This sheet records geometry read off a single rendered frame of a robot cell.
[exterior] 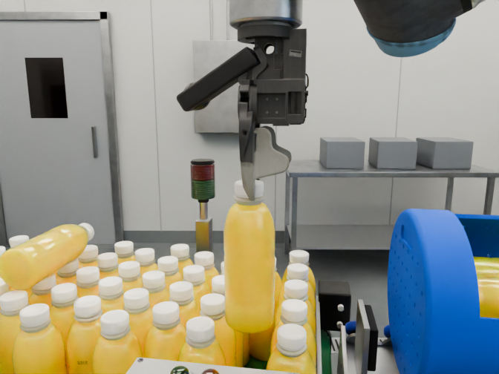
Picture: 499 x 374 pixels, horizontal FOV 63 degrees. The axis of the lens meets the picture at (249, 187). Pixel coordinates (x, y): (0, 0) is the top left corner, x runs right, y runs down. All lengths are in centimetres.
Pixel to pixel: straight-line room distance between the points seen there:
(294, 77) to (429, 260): 31
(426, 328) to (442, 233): 14
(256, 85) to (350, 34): 358
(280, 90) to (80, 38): 379
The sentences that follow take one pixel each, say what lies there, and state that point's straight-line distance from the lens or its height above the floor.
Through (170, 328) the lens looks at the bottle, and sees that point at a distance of 64.
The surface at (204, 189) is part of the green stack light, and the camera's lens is 105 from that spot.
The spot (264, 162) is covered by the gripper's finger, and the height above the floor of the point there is 133.
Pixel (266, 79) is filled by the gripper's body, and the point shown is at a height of 143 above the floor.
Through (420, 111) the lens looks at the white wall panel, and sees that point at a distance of 423.
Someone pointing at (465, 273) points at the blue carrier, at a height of 118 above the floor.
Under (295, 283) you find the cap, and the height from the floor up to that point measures 111.
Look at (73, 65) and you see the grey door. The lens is 423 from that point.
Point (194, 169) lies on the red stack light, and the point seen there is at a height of 124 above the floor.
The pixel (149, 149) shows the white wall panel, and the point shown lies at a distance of 407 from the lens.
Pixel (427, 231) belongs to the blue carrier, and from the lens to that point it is 65.
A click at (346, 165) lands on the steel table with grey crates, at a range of 329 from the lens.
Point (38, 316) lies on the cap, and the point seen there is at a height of 110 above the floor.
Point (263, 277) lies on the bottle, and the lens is 55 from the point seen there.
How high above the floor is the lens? 140
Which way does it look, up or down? 12 degrees down
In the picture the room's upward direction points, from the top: straight up
